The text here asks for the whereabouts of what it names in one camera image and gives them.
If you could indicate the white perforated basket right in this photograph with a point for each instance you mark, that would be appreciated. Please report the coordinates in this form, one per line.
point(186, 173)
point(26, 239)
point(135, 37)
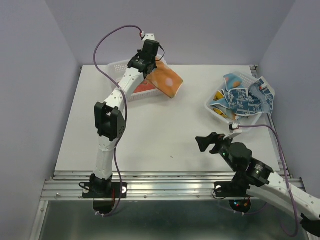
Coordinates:
point(247, 81)

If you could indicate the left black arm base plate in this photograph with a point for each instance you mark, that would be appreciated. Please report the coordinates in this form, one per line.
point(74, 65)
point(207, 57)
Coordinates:
point(113, 191)

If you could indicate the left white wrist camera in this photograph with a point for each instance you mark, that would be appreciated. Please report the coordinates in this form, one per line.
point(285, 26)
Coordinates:
point(147, 36)

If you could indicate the white perforated basket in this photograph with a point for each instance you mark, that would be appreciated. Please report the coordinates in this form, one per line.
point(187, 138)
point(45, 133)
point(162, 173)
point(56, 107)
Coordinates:
point(128, 80)
point(247, 81)

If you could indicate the light blue orange towel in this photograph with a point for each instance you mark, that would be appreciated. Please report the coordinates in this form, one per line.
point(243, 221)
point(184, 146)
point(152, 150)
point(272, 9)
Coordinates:
point(232, 81)

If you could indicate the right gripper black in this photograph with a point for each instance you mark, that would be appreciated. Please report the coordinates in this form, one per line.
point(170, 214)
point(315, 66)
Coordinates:
point(217, 138)

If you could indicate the white perforated basket left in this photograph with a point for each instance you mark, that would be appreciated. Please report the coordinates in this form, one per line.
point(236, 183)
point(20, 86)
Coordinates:
point(128, 80)

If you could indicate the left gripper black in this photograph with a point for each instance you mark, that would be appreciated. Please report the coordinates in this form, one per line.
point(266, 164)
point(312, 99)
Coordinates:
point(155, 61)

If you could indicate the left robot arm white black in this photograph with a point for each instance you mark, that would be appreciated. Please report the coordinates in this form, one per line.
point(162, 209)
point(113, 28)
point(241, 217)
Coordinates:
point(111, 124)

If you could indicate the yellow patterned towel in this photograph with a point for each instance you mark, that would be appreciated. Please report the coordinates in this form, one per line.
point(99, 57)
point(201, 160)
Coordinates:
point(220, 106)

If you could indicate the blue white patterned towel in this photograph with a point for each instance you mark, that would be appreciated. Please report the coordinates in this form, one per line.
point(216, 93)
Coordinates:
point(258, 98)

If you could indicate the aluminium rail frame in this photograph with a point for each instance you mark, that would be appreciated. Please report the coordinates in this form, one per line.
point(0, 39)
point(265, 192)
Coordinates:
point(160, 205)

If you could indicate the orange polka dot towel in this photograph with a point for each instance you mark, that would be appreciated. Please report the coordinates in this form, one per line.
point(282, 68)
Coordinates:
point(165, 80)

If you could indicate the red bear towel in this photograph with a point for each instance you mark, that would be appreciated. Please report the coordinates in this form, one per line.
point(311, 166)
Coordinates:
point(145, 86)

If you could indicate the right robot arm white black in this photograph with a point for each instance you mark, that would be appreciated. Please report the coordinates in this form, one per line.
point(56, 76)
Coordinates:
point(257, 179)

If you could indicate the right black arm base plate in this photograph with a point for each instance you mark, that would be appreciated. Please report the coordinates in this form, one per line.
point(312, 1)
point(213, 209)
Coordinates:
point(226, 189)

